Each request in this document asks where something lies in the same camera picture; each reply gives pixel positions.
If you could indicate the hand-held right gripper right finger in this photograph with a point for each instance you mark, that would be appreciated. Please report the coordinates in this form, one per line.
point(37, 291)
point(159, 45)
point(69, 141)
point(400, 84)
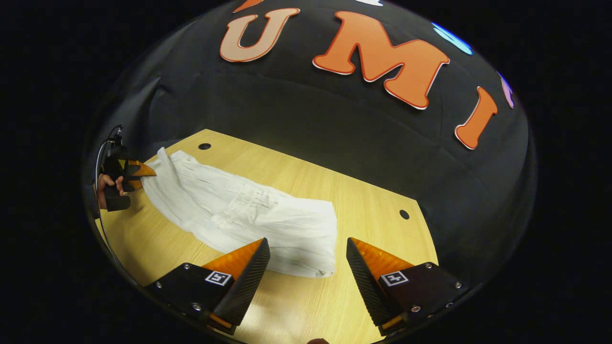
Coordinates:
point(370, 286)

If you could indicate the black backdrop cloth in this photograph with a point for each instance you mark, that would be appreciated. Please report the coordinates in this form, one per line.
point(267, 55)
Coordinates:
point(334, 124)

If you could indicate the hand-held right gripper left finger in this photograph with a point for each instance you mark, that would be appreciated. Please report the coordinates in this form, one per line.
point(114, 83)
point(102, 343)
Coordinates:
point(241, 286)

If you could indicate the white jeans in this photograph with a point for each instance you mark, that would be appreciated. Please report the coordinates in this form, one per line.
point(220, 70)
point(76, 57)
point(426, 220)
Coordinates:
point(248, 215)

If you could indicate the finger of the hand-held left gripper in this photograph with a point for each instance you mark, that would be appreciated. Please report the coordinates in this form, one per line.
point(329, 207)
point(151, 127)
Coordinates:
point(138, 171)

